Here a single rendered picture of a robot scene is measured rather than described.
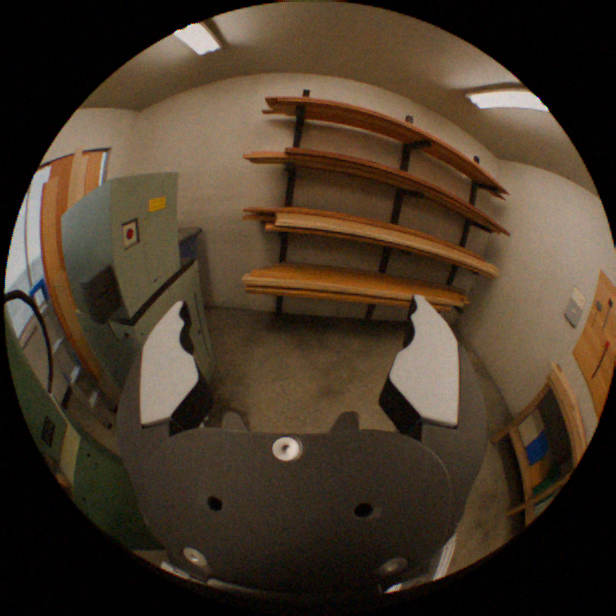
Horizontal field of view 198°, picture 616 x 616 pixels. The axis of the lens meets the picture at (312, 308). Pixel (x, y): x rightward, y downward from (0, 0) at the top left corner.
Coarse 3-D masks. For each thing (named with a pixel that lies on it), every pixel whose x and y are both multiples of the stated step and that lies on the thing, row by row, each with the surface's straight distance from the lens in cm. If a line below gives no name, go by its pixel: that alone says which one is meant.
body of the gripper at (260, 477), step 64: (192, 448) 5; (256, 448) 5; (320, 448) 5; (384, 448) 5; (192, 512) 5; (256, 512) 5; (320, 512) 5; (384, 512) 5; (448, 512) 5; (256, 576) 5; (320, 576) 5; (384, 576) 5
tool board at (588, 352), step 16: (608, 288) 248; (592, 304) 242; (608, 304) 245; (592, 320) 241; (608, 320) 245; (592, 336) 241; (608, 336) 246; (576, 352) 241; (592, 352) 242; (608, 352) 247; (592, 368) 244; (608, 368) 248; (592, 384) 247; (608, 384) 253
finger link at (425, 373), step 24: (408, 312) 12; (432, 312) 10; (408, 336) 9; (432, 336) 9; (408, 360) 7; (432, 360) 8; (456, 360) 8; (384, 384) 7; (408, 384) 7; (432, 384) 7; (456, 384) 7; (384, 408) 7; (408, 408) 6; (432, 408) 6; (456, 408) 7; (408, 432) 7
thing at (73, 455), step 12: (60, 408) 103; (72, 432) 88; (72, 444) 87; (84, 444) 85; (72, 456) 87; (84, 456) 86; (60, 468) 98; (72, 468) 88; (84, 468) 88; (72, 480) 89; (84, 480) 91; (72, 492) 91; (84, 492) 93; (84, 504) 96
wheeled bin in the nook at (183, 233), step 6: (180, 228) 201; (186, 228) 194; (192, 228) 193; (198, 228) 196; (180, 234) 174; (186, 234) 176; (192, 234) 181; (180, 240) 162; (186, 240) 171; (192, 240) 191; (180, 246) 170; (186, 246) 181; (192, 246) 193; (180, 252) 172; (186, 252) 182; (192, 252) 195
